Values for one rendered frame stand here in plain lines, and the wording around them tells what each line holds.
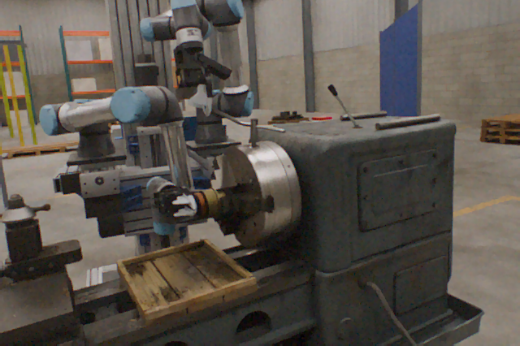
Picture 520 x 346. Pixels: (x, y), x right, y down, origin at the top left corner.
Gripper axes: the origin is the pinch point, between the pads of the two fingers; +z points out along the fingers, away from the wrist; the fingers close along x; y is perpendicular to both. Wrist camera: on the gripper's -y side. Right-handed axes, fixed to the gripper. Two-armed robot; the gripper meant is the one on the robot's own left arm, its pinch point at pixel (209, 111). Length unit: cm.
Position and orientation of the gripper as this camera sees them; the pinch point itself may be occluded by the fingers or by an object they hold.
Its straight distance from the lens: 125.3
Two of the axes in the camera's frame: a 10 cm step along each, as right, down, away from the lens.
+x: 4.6, -1.2, -8.8
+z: 1.8, 9.8, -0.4
